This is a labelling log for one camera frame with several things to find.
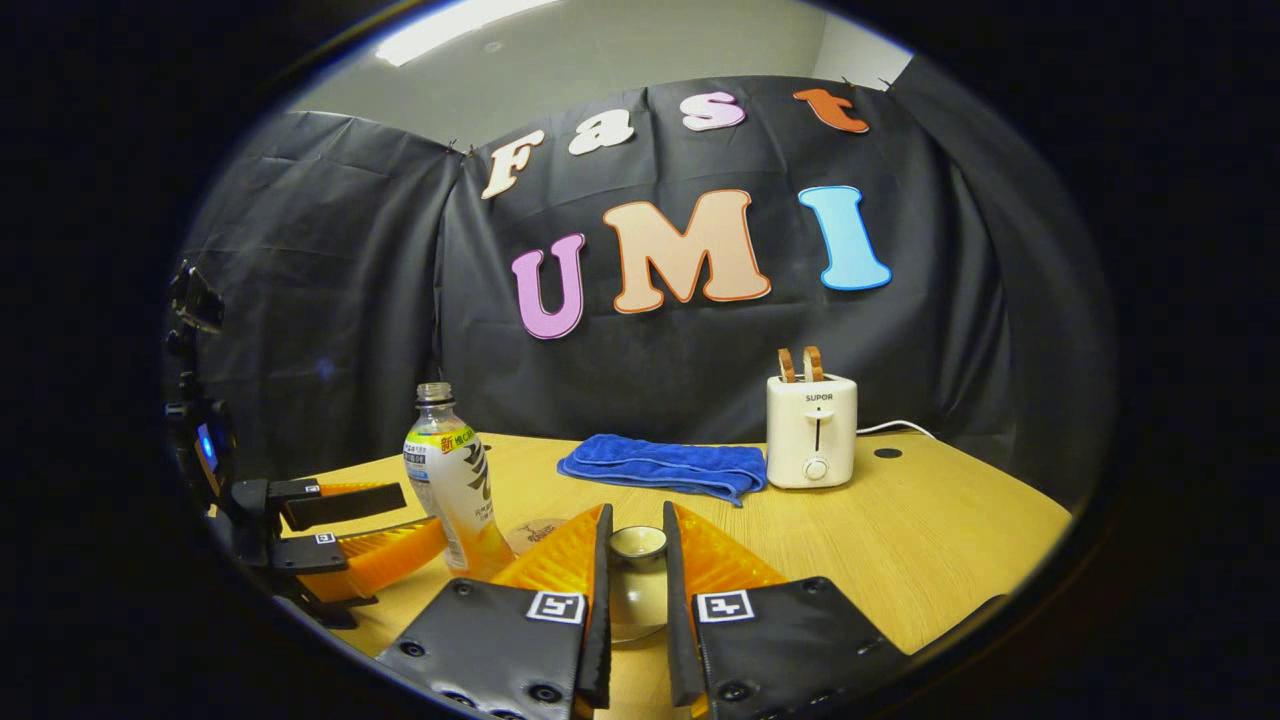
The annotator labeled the blue towel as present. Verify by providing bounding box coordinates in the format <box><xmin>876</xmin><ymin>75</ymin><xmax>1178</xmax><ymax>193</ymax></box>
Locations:
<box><xmin>557</xmin><ymin>433</ymin><xmax>768</xmax><ymax>507</ymax></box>

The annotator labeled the black backdrop cloth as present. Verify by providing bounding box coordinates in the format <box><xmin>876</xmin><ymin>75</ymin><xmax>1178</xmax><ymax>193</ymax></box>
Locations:
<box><xmin>170</xmin><ymin>55</ymin><xmax>1116</xmax><ymax>511</ymax></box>

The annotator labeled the clear plastic water bottle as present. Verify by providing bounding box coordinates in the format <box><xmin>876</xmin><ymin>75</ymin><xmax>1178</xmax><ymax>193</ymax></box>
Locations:
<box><xmin>403</xmin><ymin>382</ymin><xmax>516</xmax><ymax>581</ymax></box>

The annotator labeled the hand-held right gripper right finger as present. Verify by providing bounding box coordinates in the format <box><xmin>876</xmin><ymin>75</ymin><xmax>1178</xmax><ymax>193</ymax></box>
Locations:
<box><xmin>662</xmin><ymin>500</ymin><xmax>1006</xmax><ymax>720</ymax></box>

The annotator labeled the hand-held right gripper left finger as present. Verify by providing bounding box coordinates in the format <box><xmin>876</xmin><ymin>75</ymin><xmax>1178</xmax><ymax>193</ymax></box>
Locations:
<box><xmin>375</xmin><ymin>502</ymin><xmax>614</xmax><ymax>720</ymax></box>

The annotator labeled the round wooden coaster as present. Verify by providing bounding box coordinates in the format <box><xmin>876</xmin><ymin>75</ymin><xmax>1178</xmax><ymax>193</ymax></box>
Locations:
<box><xmin>503</xmin><ymin>517</ymin><xmax>571</xmax><ymax>557</ymax></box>

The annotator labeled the cream toaster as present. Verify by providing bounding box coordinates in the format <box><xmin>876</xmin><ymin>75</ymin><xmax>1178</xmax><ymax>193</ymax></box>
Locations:
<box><xmin>766</xmin><ymin>374</ymin><xmax>859</xmax><ymax>490</ymax></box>

